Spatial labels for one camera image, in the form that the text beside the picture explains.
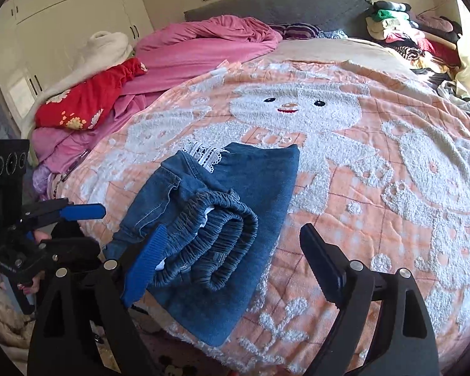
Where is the pink duvet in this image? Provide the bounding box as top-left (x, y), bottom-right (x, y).
top-left (31, 15), bottom-right (283, 200)

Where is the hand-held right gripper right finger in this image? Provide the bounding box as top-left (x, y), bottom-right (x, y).
top-left (299, 223), bottom-right (441, 376)

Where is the purple striped cloth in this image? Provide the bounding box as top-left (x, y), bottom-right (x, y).
top-left (268, 23), bottom-right (322, 41)

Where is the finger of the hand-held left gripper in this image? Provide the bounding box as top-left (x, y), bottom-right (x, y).
top-left (39, 237), bottom-right (102, 273)
top-left (21, 199), bottom-right (106, 228)

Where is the blue denim pants lace hem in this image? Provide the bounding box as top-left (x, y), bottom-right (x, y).
top-left (102, 143), bottom-right (301, 347)

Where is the pile of folded clothes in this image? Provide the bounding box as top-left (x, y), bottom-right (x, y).
top-left (366, 0), bottom-right (463, 72)

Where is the red floral cloth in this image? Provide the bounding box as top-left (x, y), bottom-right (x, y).
top-left (35, 58), bottom-right (149, 131)

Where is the cream wardrobe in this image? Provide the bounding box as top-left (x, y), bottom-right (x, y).
top-left (0, 0), bottom-right (155, 134)

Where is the person's left hand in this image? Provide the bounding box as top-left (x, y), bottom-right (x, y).
top-left (19, 230), bottom-right (51, 296)

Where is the beige fuzzy cloth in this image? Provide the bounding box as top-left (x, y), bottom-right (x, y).
top-left (0, 278), bottom-right (38, 367)

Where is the grey striped garment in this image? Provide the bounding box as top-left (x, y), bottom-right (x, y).
top-left (436, 80), bottom-right (470, 117)

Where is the grey padded headboard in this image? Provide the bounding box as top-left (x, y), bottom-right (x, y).
top-left (184, 0), bottom-right (373, 40)

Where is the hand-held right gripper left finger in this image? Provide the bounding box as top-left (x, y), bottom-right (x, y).
top-left (27, 224), bottom-right (169, 376)

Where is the white fluffy cloth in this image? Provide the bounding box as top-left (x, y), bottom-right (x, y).
top-left (19, 31), bottom-right (134, 138)

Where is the lavender cloth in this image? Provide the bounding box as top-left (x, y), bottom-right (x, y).
top-left (32, 164), bottom-right (65, 201)

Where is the peach bear printed blanket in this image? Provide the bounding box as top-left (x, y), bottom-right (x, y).
top-left (55, 59), bottom-right (470, 373)

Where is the dark cartoon printed cloth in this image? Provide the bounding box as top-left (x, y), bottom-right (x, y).
top-left (133, 313), bottom-right (239, 376)

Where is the beige bed sheet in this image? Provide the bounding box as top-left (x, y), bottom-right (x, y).
top-left (219, 37), bottom-right (439, 95)

